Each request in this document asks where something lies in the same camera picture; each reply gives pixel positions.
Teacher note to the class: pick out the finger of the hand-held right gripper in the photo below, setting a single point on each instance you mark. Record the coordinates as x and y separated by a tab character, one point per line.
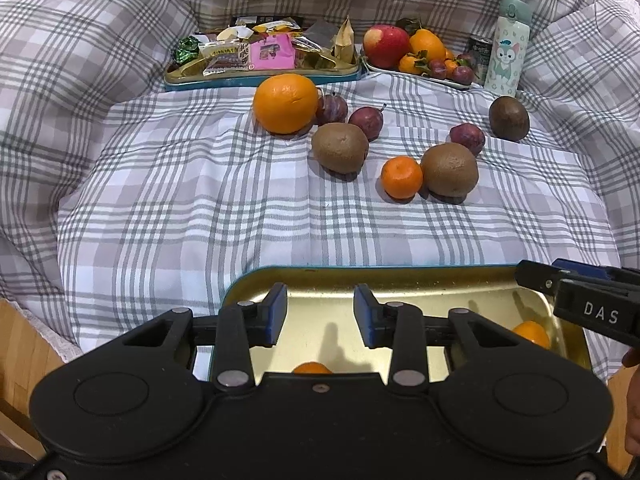
582	267
535	275

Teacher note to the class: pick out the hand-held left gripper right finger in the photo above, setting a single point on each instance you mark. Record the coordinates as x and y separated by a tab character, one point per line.
364	317

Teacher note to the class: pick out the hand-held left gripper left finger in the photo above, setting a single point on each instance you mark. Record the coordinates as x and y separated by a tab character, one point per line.
277	315

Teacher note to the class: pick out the gold metal tray teal rim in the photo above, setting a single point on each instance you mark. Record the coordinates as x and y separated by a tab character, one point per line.
320	310

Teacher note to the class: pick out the small tangerine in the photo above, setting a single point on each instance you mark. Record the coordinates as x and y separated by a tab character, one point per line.
312	368
401	177
532	334

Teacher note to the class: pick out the large orange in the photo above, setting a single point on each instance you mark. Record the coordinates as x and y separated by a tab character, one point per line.
285	104

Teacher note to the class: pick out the person's right hand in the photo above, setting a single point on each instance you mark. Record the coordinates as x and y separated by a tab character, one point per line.
632	358

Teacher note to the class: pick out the grey plaid blanket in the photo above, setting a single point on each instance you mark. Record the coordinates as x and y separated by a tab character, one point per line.
200	210

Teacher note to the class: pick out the dark brown kiwi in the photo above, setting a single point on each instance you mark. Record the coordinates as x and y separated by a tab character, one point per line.
509	117

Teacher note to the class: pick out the purple plum with stem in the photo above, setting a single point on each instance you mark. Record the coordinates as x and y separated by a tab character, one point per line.
366	121

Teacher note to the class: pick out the small purple plum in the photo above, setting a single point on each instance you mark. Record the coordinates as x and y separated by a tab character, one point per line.
437	69
466	60
462	75

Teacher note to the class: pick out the dark drink can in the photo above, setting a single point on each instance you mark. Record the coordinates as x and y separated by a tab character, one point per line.
480	57

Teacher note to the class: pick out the white mint cartoon bottle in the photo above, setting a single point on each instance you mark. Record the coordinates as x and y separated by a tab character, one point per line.
507	50

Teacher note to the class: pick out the teal tin of snacks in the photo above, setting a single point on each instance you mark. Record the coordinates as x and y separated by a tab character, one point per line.
260	80

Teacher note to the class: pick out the small persimmon with leaves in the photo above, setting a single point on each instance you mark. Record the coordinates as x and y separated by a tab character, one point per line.
407	64

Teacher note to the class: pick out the white fruit plate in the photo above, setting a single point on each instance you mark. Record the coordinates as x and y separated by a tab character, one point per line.
380	71

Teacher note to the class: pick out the oval orange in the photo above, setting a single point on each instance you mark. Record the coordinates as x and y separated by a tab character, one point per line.
428	45

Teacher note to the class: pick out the brown wrapped snack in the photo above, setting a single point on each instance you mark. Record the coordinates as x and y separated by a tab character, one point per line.
225	65

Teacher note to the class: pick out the pink snack packet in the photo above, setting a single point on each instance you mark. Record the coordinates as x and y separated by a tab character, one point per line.
272	54

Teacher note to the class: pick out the yellow label snack packet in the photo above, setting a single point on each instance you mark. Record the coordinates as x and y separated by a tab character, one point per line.
219	50

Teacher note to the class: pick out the red apple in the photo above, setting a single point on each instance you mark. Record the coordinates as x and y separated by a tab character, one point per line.
386	46

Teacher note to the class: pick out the kraft paper packet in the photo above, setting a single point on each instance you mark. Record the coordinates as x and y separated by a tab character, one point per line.
345	40

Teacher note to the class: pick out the green foil candy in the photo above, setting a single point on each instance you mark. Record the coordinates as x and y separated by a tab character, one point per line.
186	50

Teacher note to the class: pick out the grey foil packet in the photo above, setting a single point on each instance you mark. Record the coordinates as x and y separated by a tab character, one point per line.
319	34

